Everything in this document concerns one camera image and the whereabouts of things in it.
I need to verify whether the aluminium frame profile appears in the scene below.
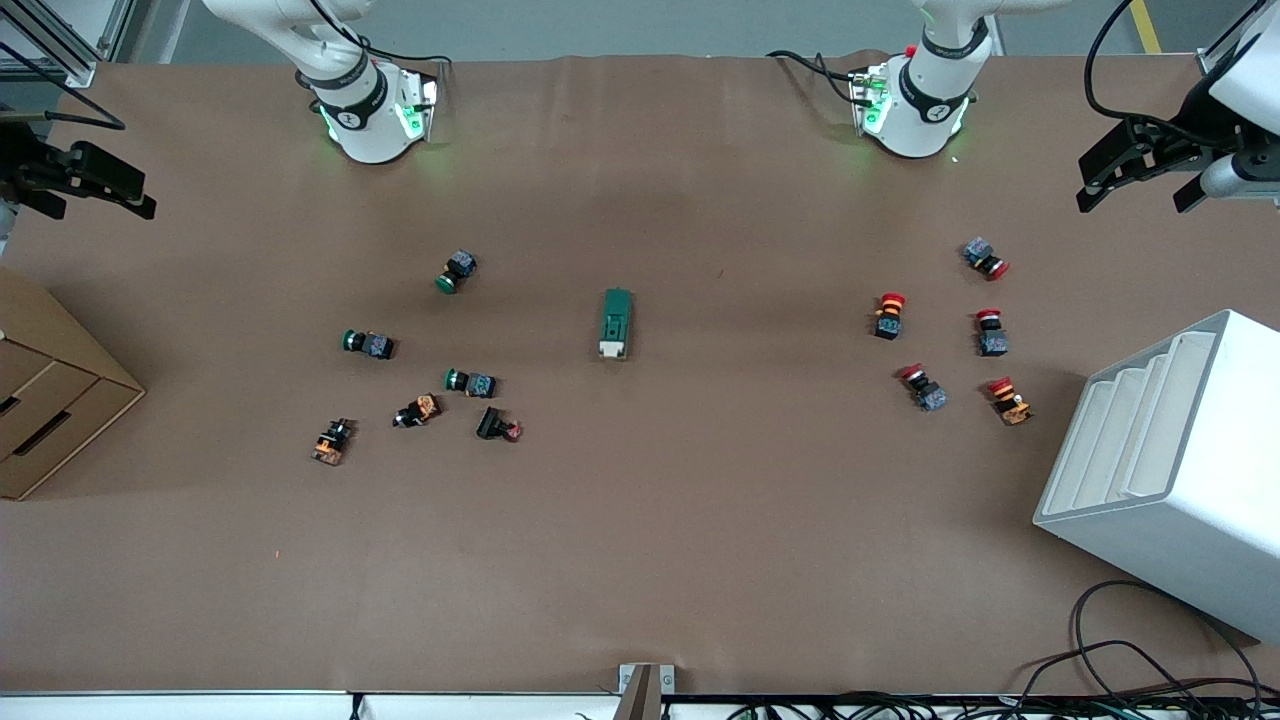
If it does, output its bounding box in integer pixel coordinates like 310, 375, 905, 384
0, 0, 138, 89
1195, 0, 1271, 77

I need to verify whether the black looped floor cable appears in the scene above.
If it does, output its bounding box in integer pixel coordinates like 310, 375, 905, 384
1010, 580, 1265, 703

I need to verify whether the brown paper table cover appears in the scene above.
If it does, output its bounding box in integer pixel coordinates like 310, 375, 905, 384
0, 50, 1280, 697

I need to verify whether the black cable bundle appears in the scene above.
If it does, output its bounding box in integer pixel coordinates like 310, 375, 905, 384
728, 688, 1280, 720

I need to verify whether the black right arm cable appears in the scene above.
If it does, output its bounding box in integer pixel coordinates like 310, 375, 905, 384
0, 42, 128, 132

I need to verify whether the black left arm base cable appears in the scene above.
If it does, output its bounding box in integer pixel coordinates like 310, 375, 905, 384
766, 49, 873, 107

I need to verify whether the metal base connector plate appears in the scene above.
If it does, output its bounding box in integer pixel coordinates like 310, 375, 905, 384
848, 64, 893, 137
396, 68, 441, 143

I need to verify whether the white table edge rail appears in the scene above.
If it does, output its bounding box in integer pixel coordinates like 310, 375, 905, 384
0, 691, 623, 720

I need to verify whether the green load switch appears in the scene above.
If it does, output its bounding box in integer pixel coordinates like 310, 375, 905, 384
598, 288, 635, 361

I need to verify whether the metal table edge bracket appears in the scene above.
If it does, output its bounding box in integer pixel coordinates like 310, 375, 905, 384
618, 663, 677, 720

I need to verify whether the brown cardboard box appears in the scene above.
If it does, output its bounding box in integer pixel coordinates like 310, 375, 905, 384
0, 265, 147, 501

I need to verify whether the white stepped plastic rack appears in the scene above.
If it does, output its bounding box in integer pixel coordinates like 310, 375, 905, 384
1033, 309, 1280, 644

